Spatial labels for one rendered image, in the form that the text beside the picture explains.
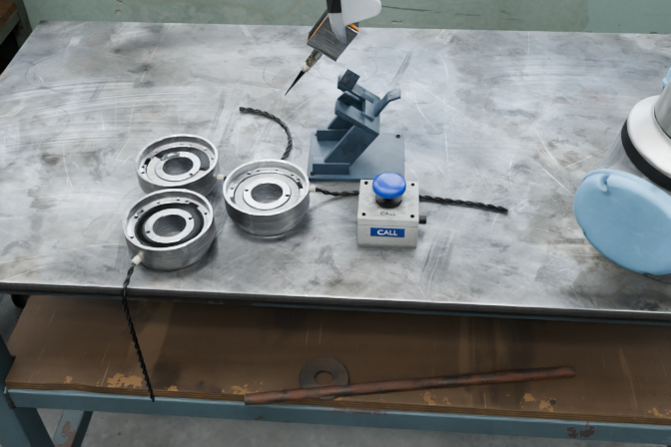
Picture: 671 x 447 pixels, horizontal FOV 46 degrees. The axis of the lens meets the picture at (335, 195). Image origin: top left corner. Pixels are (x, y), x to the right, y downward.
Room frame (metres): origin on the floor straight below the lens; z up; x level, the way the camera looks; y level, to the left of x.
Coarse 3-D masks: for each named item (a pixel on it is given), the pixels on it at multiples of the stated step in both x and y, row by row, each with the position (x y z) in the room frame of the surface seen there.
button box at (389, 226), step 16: (368, 192) 0.70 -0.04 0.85; (416, 192) 0.70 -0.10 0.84; (368, 208) 0.67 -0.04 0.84; (384, 208) 0.67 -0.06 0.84; (400, 208) 0.67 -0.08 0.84; (416, 208) 0.67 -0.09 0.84; (368, 224) 0.65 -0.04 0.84; (384, 224) 0.65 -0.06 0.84; (400, 224) 0.65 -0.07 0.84; (416, 224) 0.65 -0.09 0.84; (368, 240) 0.65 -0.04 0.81; (384, 240) 0.65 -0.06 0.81; (400, 240) 0.65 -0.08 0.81; (416, 240) 0.65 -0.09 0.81
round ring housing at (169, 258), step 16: (160, 192) 0.72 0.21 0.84; (176, 192) 0.72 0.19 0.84; (192, 192) 0.71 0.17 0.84; (144, 208) 0.70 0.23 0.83; (208, 208) 0.69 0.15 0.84; (128, 224) 0.67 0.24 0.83; (160, 224) 0.68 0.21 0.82; (176, 224) 0.69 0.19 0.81; (192, 224) 0.67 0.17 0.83; (208, 224) 0.66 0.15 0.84; (128, 240) 0.64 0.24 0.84; (160, 240) 0.64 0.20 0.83; (192, 240) 0.63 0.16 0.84; (208, 240) 0.65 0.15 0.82; (144, 256) 0.62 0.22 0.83; (160, 256) 0.62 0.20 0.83; (176, 256) 0.62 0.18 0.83; (192, 256) 0.63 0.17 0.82
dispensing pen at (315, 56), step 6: (324, 18) 0.82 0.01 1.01; (318, 24) 0.83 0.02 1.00; (354, 24) 0.83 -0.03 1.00; (312, 30) 0.83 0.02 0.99; (312, 54) 0.82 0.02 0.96; (318, 54) 0.82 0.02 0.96; (306, 60) 0.83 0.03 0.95; (312, 60) 0.82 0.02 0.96; (318, 60) 0.82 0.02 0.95; (306, 66) 0.82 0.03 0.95; (312, 66) 0.82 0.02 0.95; (300, 72) 0.83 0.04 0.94; (306, 72) 0.82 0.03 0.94; (300, 78) 0.83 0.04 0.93; (294, 84) 0.83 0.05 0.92; (288, 90) 0.83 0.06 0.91
